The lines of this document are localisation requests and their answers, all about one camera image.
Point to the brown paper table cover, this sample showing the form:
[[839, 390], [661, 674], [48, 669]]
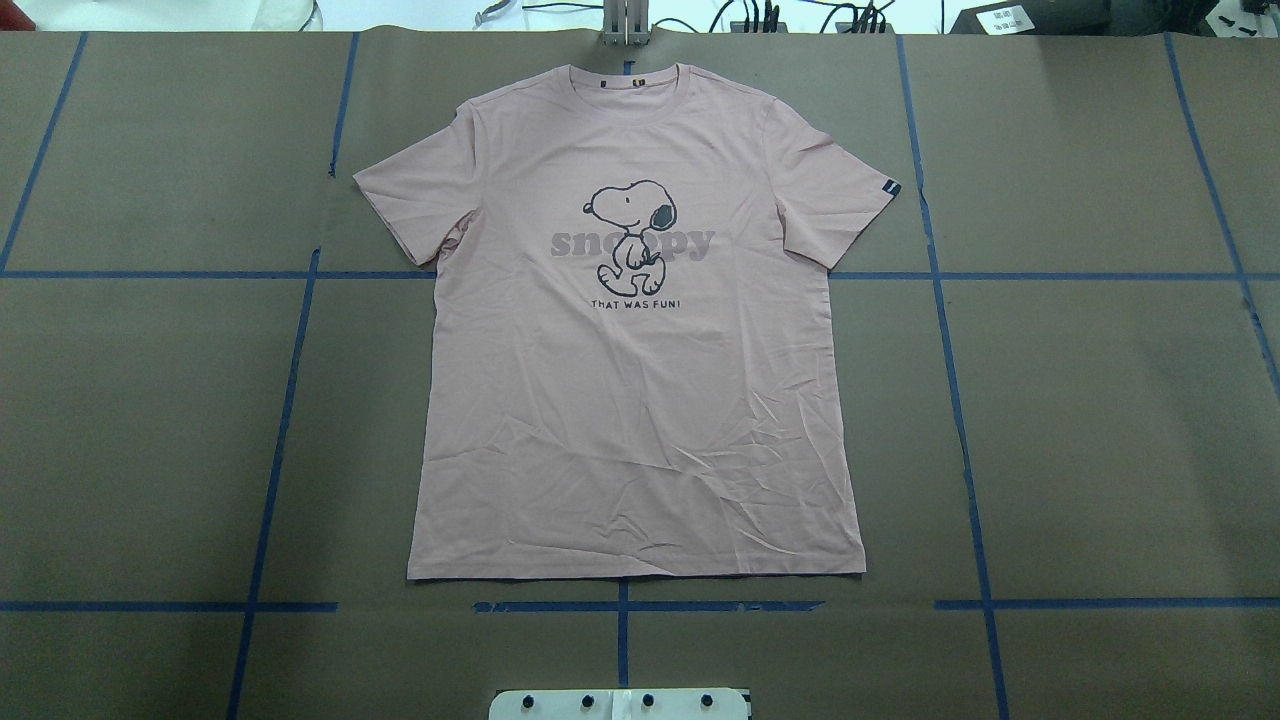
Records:
[[1057, 352]]

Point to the pink Snoopy t-shirt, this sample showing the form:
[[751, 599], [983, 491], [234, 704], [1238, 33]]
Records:
[[633, 370]]

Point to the aluminium frame post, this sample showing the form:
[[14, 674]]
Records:
[[626, 22]]

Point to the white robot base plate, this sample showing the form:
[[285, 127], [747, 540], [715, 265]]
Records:
[[623, 703]]

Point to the black box with label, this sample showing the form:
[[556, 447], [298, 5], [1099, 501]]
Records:
[[1050, 18]]

